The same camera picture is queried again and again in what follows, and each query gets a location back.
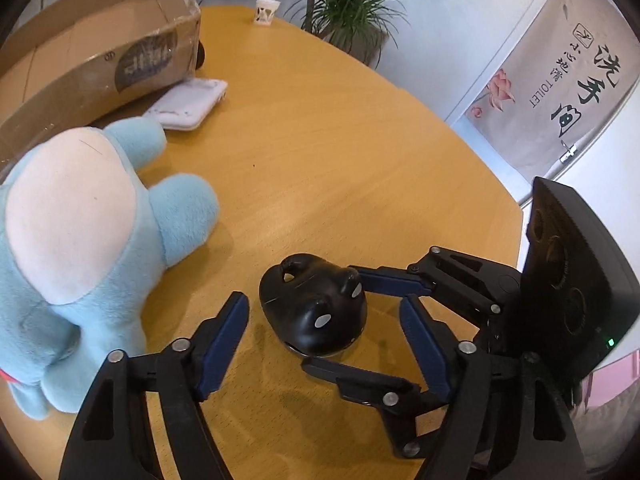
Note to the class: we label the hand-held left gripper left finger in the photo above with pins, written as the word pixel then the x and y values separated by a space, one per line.
pixel 225 345

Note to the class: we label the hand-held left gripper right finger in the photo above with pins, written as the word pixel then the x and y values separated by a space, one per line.
pixel 422 345

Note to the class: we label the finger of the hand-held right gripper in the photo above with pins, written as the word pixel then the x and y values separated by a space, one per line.
pixel 395 282
pixel 360 380

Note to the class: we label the black animal-shaped toy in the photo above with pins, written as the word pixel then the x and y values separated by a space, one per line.
pixel 310 305

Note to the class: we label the light blue plush toy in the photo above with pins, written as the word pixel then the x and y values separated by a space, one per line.
pixel 75 210

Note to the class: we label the white plastic case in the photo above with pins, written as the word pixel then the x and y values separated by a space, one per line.
pixel 190 102

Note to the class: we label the brown cardboard box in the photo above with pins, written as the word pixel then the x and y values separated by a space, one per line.
pixel 75 60

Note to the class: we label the pink object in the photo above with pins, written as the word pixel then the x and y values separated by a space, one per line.
pixel 612 375

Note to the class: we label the beige door curtain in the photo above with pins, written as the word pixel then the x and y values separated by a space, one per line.
pixel 550 85

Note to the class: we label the green potted plant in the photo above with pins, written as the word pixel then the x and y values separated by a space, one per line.
pixel 350 10

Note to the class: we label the white paper cup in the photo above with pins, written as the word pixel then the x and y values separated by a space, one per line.
pixel 264 12

